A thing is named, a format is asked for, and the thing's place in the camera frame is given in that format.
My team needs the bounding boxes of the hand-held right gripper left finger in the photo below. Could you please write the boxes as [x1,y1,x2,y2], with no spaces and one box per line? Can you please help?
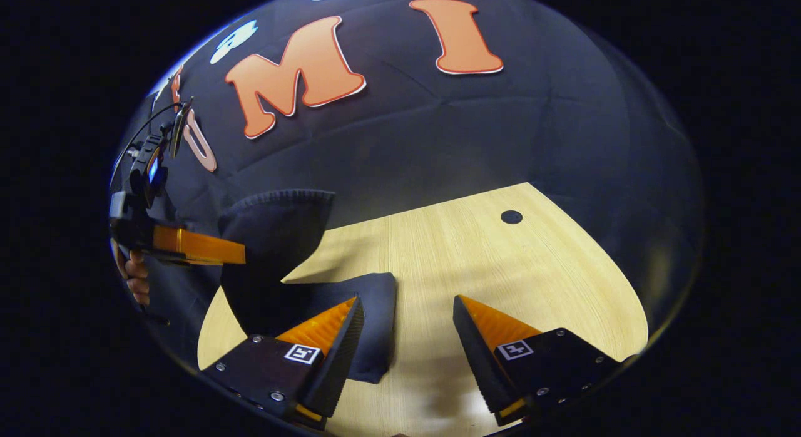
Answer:
[200,294,365,431]

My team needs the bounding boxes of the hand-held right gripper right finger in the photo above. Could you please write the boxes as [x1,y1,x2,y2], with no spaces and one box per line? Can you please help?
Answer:
[452,294,626,427]

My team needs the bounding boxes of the dark jeans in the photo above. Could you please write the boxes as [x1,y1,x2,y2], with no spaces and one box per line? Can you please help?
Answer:
[218,188,398,384]

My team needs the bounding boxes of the thin black cable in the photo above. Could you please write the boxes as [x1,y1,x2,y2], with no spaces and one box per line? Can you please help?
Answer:
[111,101,185,181]

